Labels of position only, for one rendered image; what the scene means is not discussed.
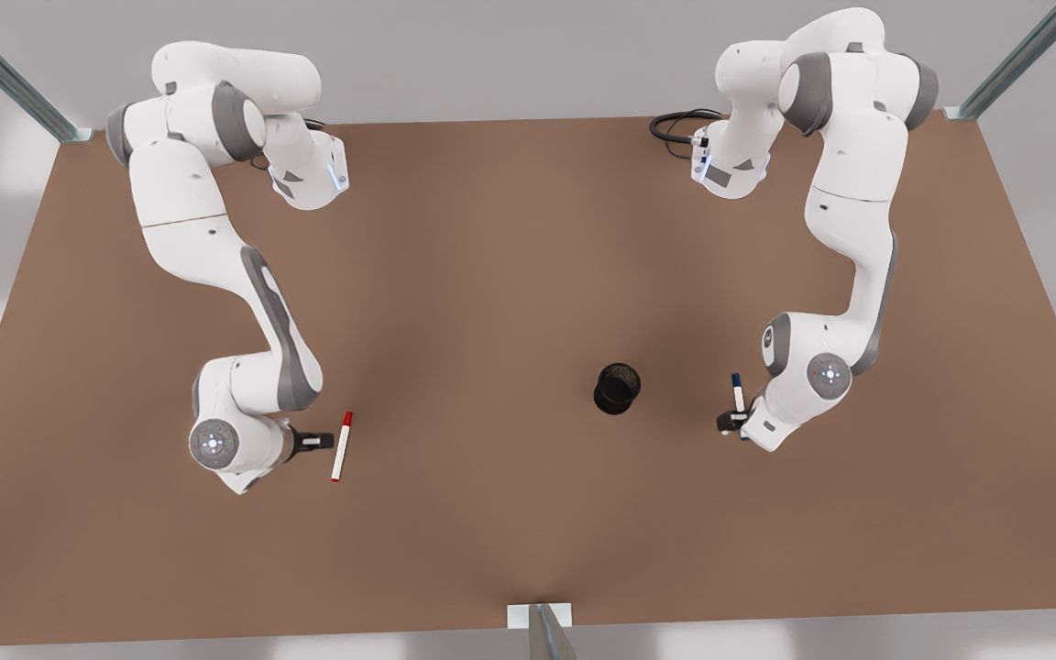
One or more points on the blue capped white marker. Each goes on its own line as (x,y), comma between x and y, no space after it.
(738,392)

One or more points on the red capped white marker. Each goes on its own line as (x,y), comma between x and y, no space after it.
(342,446)

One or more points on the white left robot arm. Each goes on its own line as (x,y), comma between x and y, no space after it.
(858,183)

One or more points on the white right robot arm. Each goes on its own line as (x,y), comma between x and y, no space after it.
(180,197)

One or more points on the black mesh pen cup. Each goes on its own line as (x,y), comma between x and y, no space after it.
(617,388)

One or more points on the silver frame post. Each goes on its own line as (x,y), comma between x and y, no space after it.
(546,631)
(1014,62)
(10,78)

